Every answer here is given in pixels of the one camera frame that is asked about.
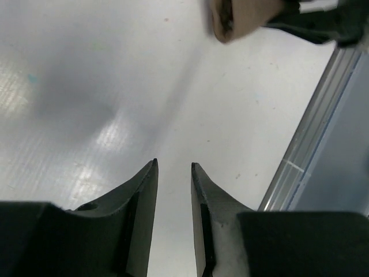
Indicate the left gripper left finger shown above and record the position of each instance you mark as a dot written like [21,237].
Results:
[108,236]

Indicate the aluminium table edge rail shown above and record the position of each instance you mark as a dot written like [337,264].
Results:
[294,169]

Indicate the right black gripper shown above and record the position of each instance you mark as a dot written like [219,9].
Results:
[346,24]

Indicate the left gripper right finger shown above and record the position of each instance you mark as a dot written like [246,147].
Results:
[232,240]

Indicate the brown sock with striped cuff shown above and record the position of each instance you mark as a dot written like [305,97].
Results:
[232,20]

